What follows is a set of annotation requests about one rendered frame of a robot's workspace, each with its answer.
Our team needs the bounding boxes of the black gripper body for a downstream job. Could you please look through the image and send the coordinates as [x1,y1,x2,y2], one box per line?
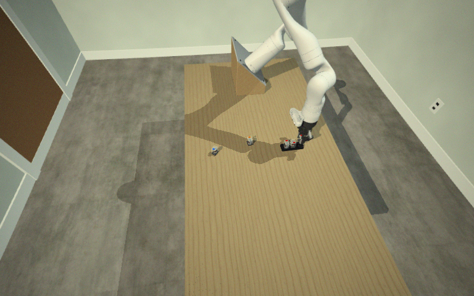
[302,121,318,134]

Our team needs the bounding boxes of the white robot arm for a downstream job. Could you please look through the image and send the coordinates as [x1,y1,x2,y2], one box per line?
[244,0,336,126]

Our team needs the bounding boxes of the black rack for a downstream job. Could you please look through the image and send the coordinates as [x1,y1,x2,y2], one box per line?
[280,142,304,152]

